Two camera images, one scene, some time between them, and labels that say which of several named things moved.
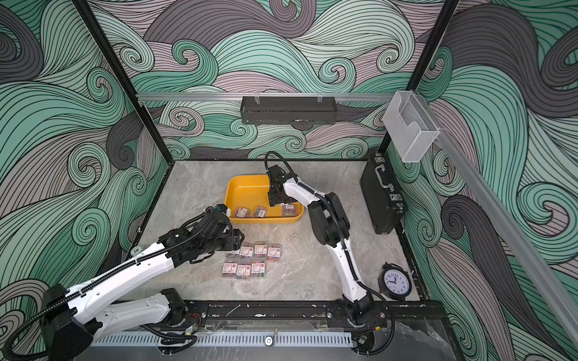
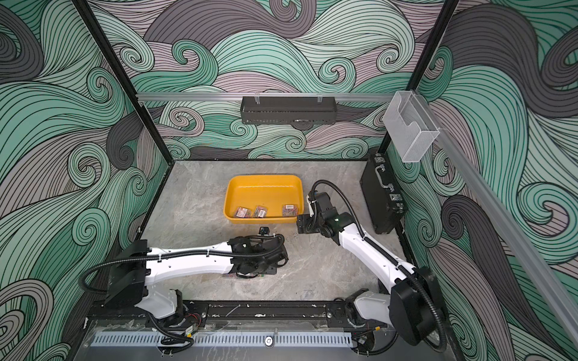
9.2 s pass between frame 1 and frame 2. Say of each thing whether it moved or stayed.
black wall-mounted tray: stayed
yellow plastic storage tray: stayed
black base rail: stayed
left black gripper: moved
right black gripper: moved
